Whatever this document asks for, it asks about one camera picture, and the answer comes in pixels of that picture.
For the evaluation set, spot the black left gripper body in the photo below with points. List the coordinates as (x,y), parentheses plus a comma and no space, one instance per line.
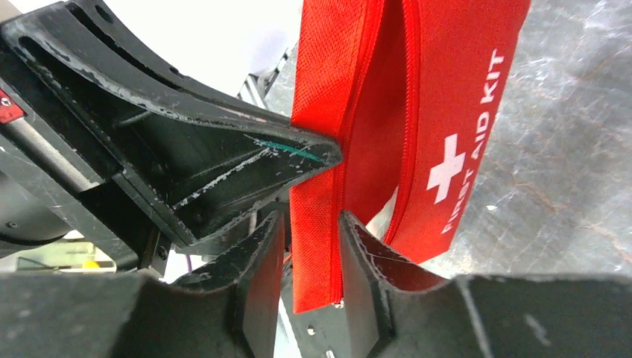
(65,199)

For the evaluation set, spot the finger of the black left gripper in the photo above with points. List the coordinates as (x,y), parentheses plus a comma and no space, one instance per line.
(192,195)
(87,38)

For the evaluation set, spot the red first aid pouch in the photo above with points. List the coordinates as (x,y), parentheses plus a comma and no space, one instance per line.
(410,90)

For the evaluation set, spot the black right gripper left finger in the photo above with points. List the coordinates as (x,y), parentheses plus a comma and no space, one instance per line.
(226,308)

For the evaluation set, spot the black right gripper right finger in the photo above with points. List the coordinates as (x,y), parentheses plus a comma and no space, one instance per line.
(395,308)

